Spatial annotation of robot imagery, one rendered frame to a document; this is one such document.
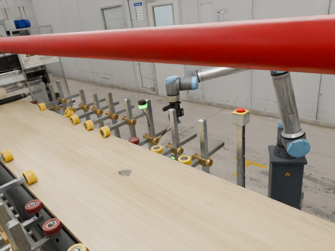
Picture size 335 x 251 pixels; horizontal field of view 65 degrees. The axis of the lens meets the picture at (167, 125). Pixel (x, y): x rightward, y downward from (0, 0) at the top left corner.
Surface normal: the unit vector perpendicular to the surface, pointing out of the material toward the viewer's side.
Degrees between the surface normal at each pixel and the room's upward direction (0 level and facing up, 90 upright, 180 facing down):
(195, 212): 0
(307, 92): 90
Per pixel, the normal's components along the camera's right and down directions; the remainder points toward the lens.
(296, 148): -0.08, 0.48
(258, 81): -0.69, 0.36
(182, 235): -0.11, -0.91
